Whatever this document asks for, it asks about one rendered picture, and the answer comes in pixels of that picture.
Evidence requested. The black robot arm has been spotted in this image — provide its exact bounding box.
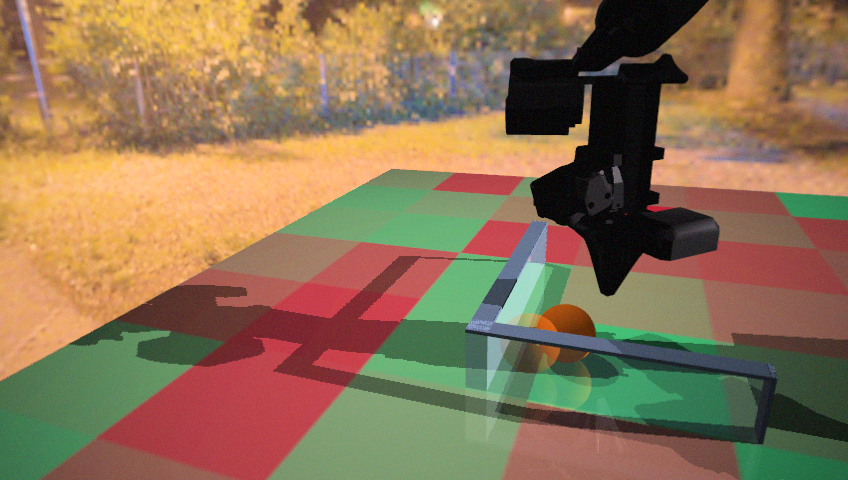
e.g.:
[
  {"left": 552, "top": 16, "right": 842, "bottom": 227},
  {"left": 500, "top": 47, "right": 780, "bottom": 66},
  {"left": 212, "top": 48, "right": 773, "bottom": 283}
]
[{"left": 505, "top": 0, "right": 709, "bottom": 226}]

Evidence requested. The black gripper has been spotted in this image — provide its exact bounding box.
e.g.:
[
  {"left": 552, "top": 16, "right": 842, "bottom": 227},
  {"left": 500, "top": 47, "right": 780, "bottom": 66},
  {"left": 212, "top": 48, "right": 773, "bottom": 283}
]
[{"left": 568, "top": 135, "right": 719, "bottom": 296}]

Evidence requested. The clear l-shaped low wall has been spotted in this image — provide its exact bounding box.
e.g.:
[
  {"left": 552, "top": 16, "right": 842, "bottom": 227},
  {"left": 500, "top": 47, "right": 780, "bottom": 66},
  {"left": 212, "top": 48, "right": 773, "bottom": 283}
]
[{"left": 466, "top": 226, "right": 771, "bottom": 443}]

